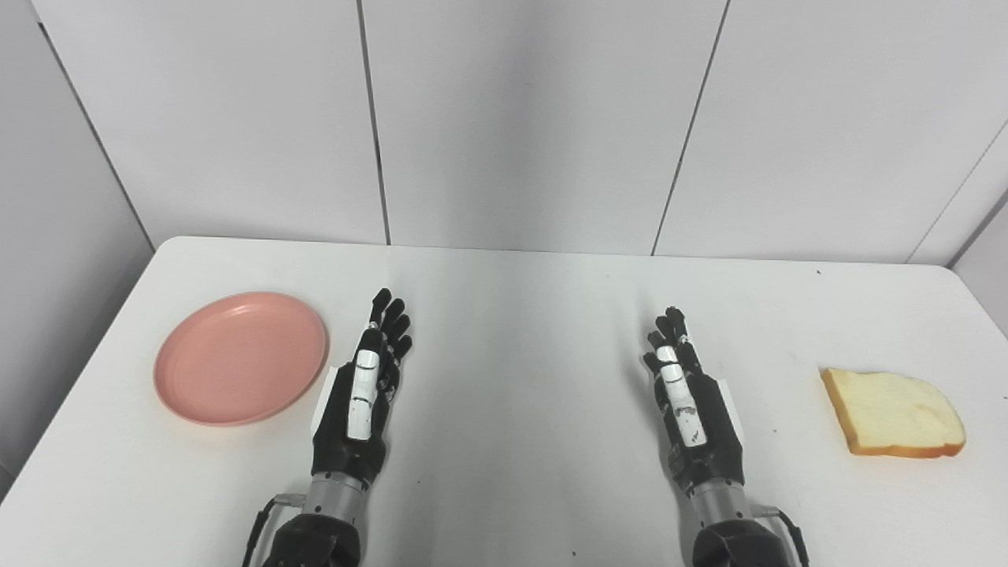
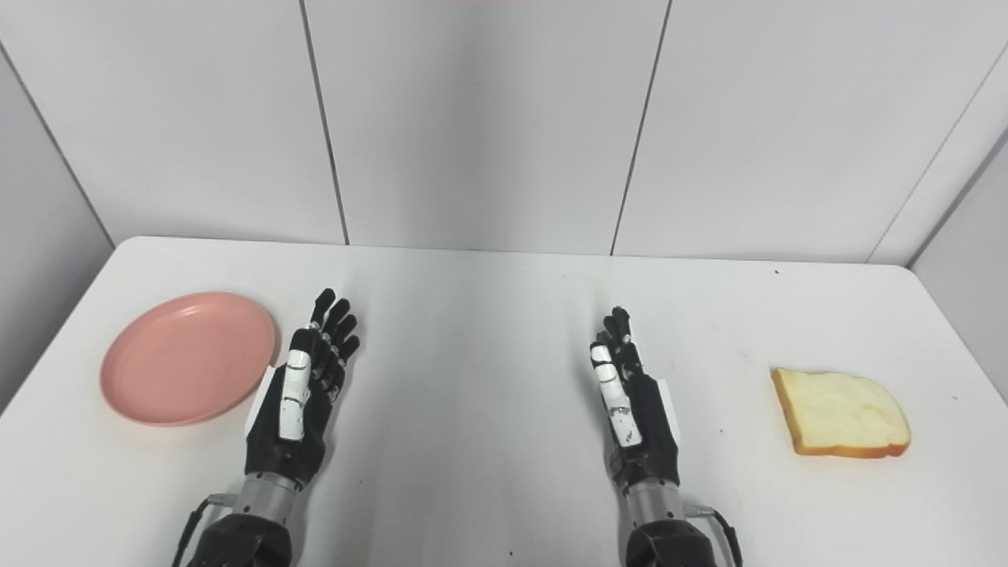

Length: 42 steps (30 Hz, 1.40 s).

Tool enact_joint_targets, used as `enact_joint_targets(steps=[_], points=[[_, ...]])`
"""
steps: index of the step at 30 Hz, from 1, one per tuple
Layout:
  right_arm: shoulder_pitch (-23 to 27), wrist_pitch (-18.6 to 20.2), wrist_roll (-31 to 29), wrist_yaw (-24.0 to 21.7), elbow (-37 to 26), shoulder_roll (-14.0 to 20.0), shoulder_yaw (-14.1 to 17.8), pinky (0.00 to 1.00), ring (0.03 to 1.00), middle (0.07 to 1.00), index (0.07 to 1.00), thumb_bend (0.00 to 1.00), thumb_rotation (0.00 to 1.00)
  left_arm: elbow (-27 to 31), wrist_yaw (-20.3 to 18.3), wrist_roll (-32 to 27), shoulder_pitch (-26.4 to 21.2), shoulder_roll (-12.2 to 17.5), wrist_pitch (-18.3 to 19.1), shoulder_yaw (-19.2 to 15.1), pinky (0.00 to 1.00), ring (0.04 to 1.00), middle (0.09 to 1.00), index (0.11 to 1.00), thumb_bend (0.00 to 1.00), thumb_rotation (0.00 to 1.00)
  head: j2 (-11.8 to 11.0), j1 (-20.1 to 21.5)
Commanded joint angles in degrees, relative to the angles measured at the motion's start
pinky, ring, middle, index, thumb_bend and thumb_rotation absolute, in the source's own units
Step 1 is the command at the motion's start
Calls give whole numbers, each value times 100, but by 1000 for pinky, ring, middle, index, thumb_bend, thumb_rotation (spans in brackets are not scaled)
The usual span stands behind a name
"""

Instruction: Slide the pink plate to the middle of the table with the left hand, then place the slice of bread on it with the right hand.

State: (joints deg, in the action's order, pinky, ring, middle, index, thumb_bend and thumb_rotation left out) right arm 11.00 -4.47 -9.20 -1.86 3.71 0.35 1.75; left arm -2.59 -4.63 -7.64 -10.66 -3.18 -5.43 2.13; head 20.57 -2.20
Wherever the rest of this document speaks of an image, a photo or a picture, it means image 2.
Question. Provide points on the slice of white bread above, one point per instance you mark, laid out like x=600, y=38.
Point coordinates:
x=843, y=413

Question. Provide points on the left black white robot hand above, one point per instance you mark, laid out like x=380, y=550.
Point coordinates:
x=303, y=409

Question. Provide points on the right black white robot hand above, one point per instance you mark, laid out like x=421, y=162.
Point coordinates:
x=642, y=425

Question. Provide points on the pink round plate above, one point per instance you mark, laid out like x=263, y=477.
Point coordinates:
x=189, y=358

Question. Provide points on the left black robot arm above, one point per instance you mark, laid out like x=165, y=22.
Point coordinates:
x=252, y=524

